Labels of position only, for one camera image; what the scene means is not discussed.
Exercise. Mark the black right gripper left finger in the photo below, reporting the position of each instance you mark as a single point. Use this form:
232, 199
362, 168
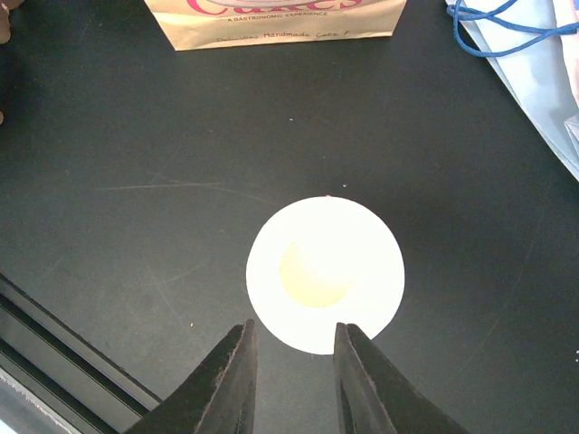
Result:
218, 396

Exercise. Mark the light blue paper bag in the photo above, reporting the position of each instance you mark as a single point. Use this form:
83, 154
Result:
533, 48

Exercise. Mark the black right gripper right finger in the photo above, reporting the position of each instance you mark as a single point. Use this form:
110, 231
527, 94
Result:
373, 396

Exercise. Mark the cream pink Cakes paper bag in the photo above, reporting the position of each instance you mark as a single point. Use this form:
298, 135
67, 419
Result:
200, 25

